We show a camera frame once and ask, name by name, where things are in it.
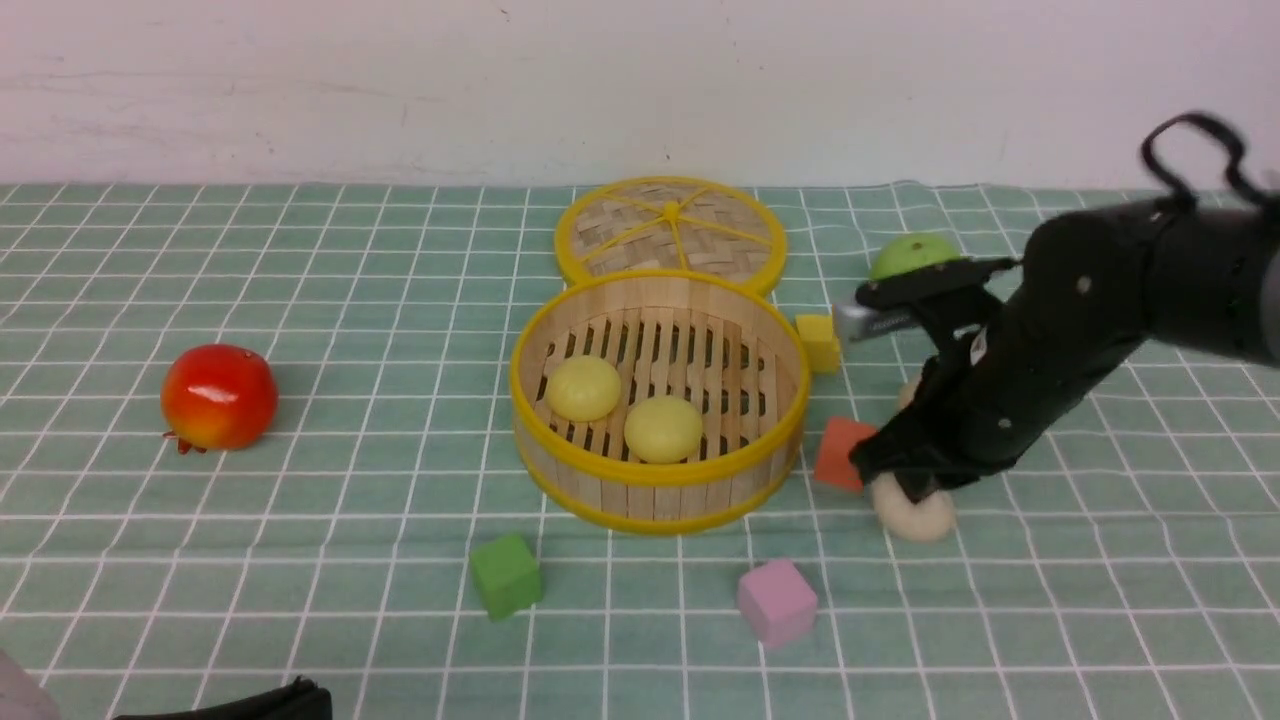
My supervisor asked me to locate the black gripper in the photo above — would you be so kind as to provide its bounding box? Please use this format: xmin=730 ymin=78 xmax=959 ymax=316
xmin=850 ymin=290 xmax=1146 ymax=503

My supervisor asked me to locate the white bun front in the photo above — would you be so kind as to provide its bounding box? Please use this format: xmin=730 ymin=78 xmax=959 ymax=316
xmin=867 ymin=473 xmax=956 ymax=543

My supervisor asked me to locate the white bun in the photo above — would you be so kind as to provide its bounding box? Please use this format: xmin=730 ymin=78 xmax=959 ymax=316
xmin=897 ymin=375 xmax=922 ymax=410
xmin=867 ymin=473 xmax=956 ymax=543

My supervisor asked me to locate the yellow bun front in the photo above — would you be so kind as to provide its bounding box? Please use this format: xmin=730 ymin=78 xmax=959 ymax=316
xmin=623 ymin=395 xmax=703 ymax=464

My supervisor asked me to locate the yellow bun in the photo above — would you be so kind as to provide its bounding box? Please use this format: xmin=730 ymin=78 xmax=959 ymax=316
xmin=544 ymin=356 xmax=621 ymax=423
xmin=623 ymin=395 xmax=703 ymax=464

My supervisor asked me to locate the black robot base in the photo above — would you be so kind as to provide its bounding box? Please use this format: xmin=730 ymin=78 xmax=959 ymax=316
xmin=116 ymin=676 xmax=334 ymax=720

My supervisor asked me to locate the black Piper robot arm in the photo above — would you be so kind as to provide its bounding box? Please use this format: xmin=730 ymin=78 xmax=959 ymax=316
xmin=849 ymin=199 xmax=1277 ymax=502

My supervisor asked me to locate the bamboo steamer tray yellow rim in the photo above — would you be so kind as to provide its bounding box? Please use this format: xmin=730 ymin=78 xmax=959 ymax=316
xmin=509 ymin=270 xmax=812 ymax=536

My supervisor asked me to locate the woven bamboo steamer lid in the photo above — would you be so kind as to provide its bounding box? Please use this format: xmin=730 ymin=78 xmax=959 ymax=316
xmin=553 ymin=176 xmax=788 ymax=296

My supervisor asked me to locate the orange foam cube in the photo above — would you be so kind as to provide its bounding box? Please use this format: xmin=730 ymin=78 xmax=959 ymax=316
xmin=813 ymin=416 xmax=878 ymax=493

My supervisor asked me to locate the yellow foam cube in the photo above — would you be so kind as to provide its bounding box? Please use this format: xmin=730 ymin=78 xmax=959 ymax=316
xmin=794 ymin=314 xmax=842 ymax=374

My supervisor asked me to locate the pink foam cube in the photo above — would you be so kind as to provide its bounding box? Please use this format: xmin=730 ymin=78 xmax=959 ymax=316
xmin=737 ymin=559 xmax=818 ymax=650

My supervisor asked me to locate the green apple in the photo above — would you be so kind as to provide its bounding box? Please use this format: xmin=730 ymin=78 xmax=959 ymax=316
xmin=869 ymin=232 xmax=963 ymax=282

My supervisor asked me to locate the green foam cube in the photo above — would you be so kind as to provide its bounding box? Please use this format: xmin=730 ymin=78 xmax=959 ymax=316
xmin=470 ymin=533 xmax=544 ymax=621

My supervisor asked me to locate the green checkered tablecloth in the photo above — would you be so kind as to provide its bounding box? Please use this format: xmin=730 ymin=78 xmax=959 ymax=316
xmin=1 ymin=184 xmax=1279 ymax=719

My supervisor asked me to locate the red apple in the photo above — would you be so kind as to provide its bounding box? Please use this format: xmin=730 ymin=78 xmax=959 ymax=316
xmin=160 ymin=343 xmax=279 ymax=455

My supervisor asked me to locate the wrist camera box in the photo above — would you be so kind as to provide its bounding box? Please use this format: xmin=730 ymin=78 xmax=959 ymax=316
xmin=832 ymin=258 xmax=1016 ymax=343

